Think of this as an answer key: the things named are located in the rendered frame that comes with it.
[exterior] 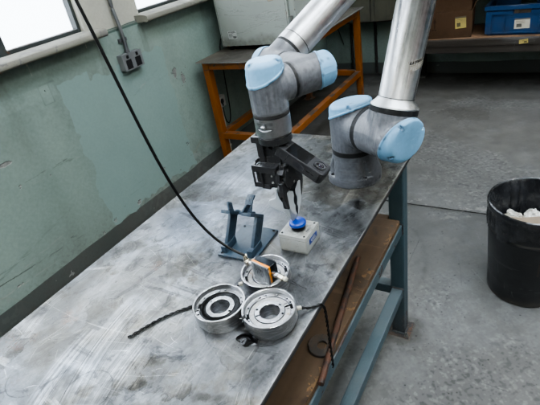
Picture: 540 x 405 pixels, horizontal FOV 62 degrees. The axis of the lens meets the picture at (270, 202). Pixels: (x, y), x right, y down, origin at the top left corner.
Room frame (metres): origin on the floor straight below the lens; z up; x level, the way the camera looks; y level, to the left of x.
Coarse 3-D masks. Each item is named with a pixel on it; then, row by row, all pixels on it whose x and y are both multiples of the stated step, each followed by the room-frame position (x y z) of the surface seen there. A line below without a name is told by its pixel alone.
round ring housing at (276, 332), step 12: (264, 288) 0.68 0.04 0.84; (276, 288) 0.67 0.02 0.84; (252, 300) 0.67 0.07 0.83; (288, 300) 0.65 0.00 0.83; (264, 312) 0.65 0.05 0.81; (276, 312) 0.64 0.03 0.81; (252, 324) 0.60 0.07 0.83; (288, 324) 0.59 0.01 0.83; (264, 336) 0.58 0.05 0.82; (276, 336) 0.58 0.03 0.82
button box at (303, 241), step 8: (288, 224) 0.88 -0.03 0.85; (312, 224) 0.86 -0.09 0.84; (280, 232) 0.86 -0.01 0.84; (288, 232) 0.85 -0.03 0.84; (296, 232) 0.84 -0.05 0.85; (304, 232) 0.84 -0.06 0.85; (312, 232) 0.84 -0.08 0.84; (280, 240) 0.85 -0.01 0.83; (288, 240) 0.84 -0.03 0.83; (296, 240) 0.83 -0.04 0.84; (304, 240) 0.81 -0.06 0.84; (312, 240) 0.83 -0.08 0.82; (288, 248) 0.84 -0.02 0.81; (296, 248) 0.83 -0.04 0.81; (304, 248) 0.82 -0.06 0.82; (312, 248) 0.83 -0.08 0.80
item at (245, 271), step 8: (264, 256) 0.79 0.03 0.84; (272, 256) 0.78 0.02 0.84; (280, 256) 0.77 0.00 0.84; (280, 264) 0.76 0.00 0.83; (288, 264) 0.74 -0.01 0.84; (248, 272) 0.76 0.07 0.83; (288, 272) 0.72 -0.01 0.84; (256, 280) 0.72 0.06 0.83; (280, 280) 0.70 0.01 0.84; (248, 288) 0.70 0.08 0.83; (256, 288) 0.69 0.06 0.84
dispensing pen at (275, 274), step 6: (246, 258) 0.76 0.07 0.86; (258, 258) 0.74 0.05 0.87; (264, 258) 0.74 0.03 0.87; (246, 264) 0.76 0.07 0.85; (270, 264) 0.71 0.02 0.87; (276, 270) 0.72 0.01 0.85; (276, 276) 0.70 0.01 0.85; (282, 276) 0.69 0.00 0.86; (288, 282) 0.68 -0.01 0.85; (294, 282) 0.67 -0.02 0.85
